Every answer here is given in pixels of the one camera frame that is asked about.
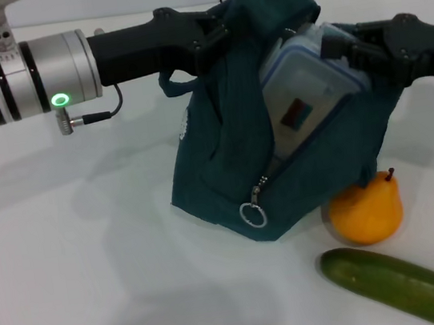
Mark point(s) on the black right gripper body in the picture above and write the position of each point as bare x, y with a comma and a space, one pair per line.
428, 52

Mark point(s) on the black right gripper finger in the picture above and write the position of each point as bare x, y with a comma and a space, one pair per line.
374, 29
368, 58

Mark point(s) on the orange pear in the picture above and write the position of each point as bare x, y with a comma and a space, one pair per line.
366, 214

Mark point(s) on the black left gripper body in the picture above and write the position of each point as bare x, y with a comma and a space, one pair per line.
145, 51

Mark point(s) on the clear blue-rimmed food container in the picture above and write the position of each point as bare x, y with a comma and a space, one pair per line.
303, 85

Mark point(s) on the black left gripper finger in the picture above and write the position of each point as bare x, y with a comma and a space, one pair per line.
216, 29

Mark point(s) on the teal fabric insulated bag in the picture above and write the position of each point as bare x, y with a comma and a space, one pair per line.
223, 178

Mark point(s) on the green cucumber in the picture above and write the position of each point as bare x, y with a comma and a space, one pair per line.
400, 286

